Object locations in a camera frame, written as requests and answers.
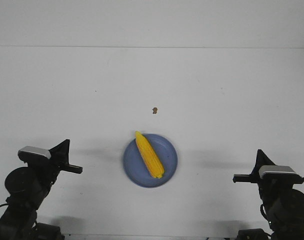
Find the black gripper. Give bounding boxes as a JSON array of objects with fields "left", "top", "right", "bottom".
[
  {"left": 26, "top": 139, "right": 83, "bottom": 185},
  {"left": 232, "top": 149, "right": 304, "bottom": 200}
]

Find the blue round plate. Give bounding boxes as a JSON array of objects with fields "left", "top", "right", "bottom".
[{"left": 122, "top": 133, "right": 178, "bottom": 188}]

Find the yellow corn cob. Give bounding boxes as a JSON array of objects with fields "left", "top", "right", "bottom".
[{"left": 135, "top": 131, "right": 165, "bottom": 179}]

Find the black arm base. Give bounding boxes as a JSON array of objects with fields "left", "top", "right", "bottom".
[
  {"left": 236, "top": 228, "right": 269, "bottom": 240},
  {"left": 33, "top": 223, "right": 65, "bottom": 240}
]

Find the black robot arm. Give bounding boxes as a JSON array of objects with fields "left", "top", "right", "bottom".
[
  {"left": 60, "top": 151, "right": 304, "bottom": 240},
  {"left": 0, "top": 139, "right": 70, "bottom": 240}
]

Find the small brown table stain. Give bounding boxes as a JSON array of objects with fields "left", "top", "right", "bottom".
[{"left": 152, "top": 107, "right": 158, "bottom": 115}]

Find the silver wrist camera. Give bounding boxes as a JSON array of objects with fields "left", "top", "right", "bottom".
[
  {"left": 258, "top": 165, "right": 302, "bottom": 180},
  {"left": 17, "top": 146, "right": 51, "bottom": 163}
]

